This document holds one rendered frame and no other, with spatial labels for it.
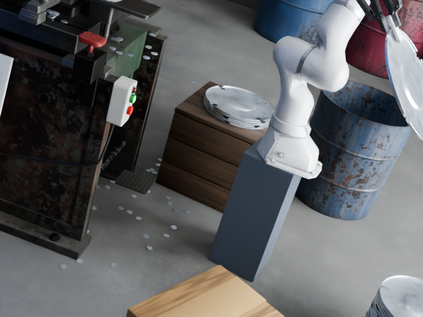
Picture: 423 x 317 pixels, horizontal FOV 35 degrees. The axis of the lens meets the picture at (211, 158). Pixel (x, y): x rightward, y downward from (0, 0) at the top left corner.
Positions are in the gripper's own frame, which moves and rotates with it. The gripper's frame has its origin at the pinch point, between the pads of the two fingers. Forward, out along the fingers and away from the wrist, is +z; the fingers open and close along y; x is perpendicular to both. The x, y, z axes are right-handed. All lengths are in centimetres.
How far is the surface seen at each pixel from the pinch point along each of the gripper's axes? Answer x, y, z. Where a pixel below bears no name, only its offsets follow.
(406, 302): 22, -34, 80
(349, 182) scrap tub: 90, -67, 55
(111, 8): 8, -81, -40
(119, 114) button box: -9, -81, -8
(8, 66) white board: -20, -104, -35
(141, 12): 10, -73, -34
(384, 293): 21, -39, 75
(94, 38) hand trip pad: -18, -71, -30
